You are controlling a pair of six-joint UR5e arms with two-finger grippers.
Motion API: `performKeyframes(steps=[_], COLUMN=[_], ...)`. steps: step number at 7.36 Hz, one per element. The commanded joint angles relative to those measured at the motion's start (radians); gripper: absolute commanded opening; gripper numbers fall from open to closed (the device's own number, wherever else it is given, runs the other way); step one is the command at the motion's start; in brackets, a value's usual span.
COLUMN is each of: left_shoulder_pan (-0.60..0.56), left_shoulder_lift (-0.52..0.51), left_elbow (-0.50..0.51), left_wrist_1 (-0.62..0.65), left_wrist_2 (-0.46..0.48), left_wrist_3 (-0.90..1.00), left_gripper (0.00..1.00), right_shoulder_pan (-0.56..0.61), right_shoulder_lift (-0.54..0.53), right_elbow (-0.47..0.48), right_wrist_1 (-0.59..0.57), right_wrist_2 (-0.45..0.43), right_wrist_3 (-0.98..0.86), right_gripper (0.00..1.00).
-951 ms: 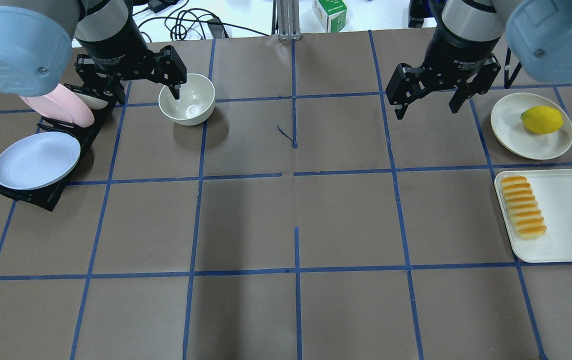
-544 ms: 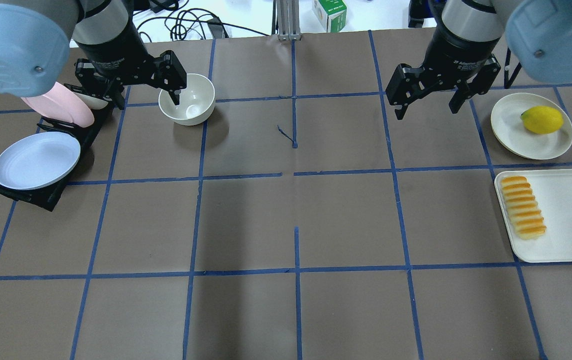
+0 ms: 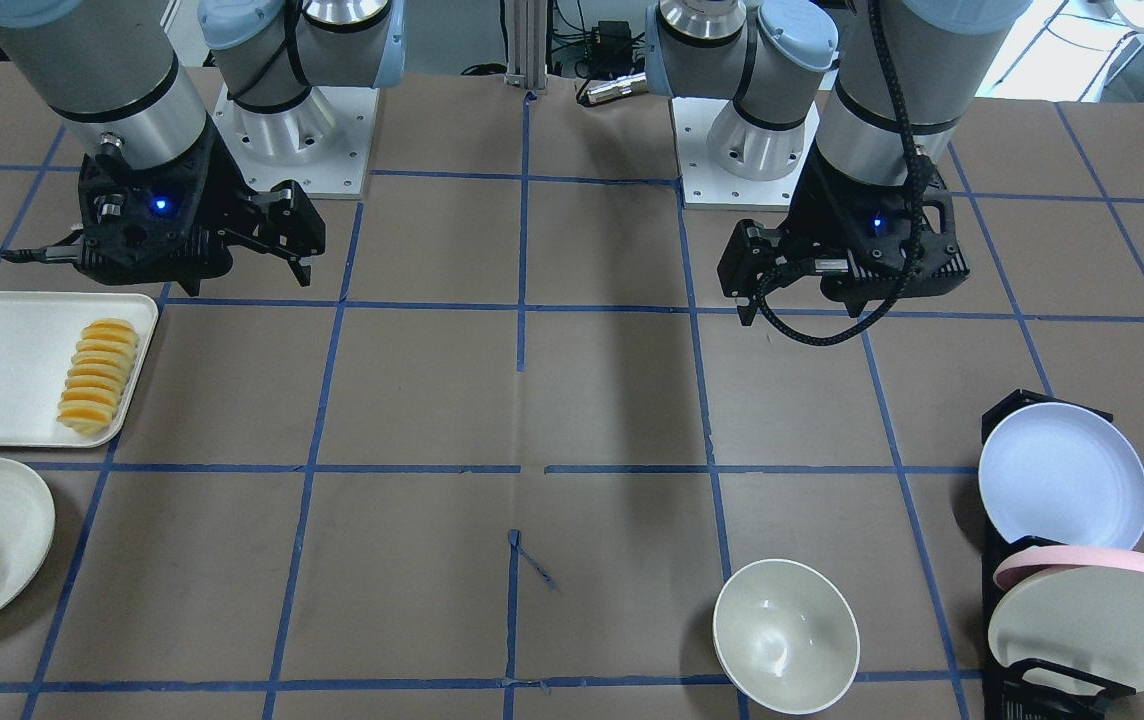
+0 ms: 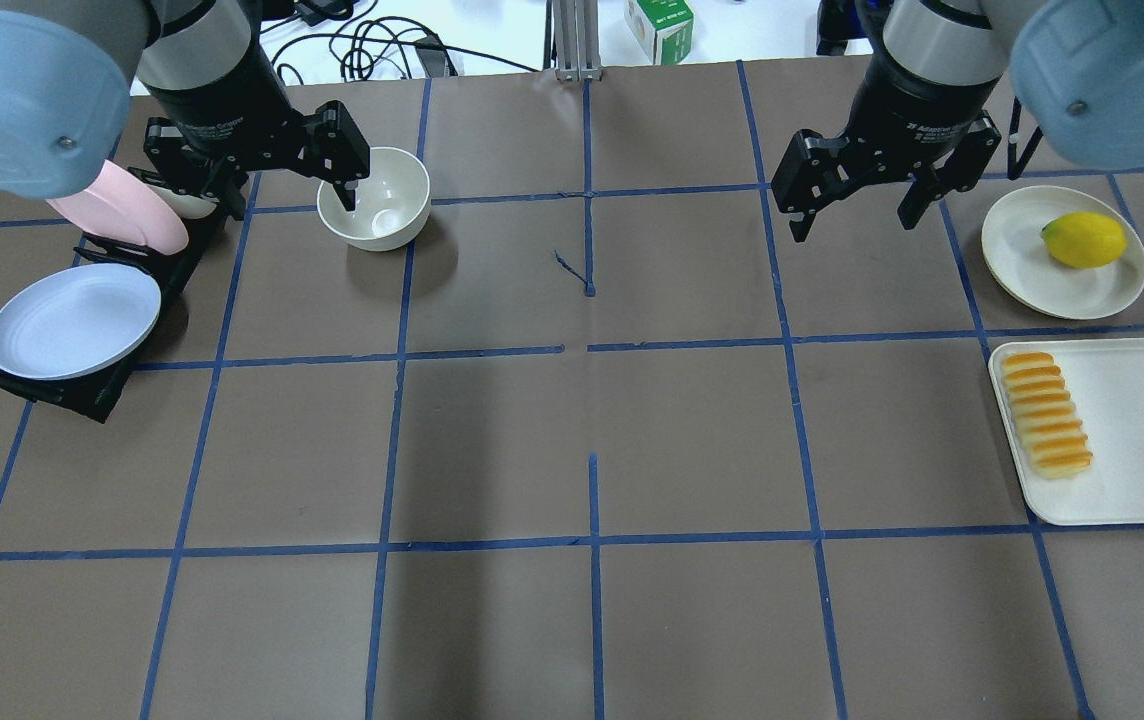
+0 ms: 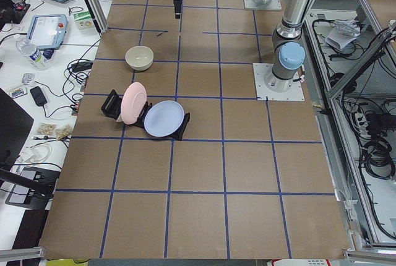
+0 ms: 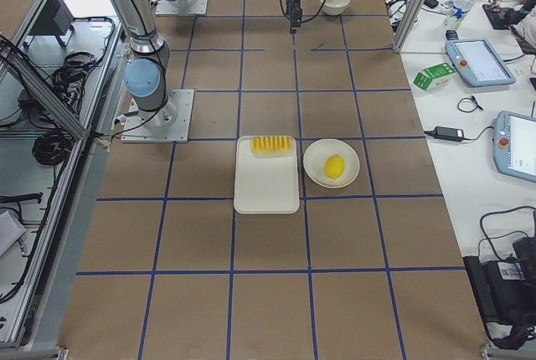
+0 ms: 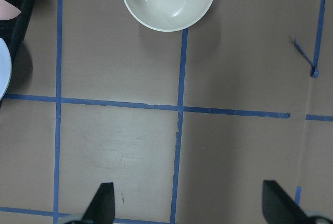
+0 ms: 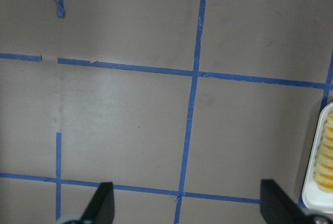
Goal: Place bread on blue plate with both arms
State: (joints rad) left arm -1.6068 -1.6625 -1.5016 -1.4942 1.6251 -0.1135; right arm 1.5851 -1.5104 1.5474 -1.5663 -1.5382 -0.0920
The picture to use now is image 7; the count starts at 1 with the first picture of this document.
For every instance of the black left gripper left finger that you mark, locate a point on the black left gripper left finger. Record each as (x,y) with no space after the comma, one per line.
(102,207)

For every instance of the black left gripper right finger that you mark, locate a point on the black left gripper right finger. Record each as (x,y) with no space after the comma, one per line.
(278,207)

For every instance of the light blue plate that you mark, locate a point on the light blue plate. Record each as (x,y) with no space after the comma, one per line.
(5,68)

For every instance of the pink plate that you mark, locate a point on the pink plate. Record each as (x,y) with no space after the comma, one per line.
(8,11)

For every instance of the black dish rack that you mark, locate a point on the black dish rack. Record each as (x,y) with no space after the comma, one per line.
(13,31)

